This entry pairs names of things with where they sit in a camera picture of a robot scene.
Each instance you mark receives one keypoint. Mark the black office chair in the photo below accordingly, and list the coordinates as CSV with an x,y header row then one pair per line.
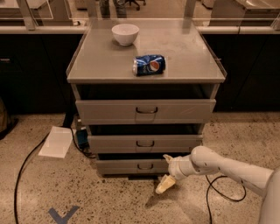
x,y
138,7

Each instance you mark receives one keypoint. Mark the grey drawer cabinet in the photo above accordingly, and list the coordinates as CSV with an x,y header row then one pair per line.
x,y
102,70

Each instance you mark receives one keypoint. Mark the crushed blue Pepsi can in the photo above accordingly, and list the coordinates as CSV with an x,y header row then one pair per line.
x,y
150,64

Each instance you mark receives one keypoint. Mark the grey bottom drawer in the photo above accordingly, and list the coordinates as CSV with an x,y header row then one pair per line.
x,y
133,166

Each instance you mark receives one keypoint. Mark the grey drawer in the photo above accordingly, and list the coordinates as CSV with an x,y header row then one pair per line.
x,y
133,166
144,143
145,111

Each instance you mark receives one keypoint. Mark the grey middle drawer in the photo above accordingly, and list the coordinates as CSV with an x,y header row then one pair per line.
x,y
144,143

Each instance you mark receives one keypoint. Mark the white paper sheet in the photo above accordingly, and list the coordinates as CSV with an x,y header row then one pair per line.
x,y
57,143

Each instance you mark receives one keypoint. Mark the white ceramic bowl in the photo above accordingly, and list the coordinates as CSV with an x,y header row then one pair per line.
x,y
125,34

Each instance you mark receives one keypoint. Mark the grey top drawer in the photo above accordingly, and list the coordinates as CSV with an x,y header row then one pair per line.
x,y
145,111

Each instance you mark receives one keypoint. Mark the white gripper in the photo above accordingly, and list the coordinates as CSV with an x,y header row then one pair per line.
x,y
175,168

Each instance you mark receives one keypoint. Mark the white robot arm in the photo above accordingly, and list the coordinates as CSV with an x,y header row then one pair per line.
x,y
203,161

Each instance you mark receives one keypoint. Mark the blue device beside cabinet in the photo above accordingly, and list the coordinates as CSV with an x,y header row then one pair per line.
x,y
82,138

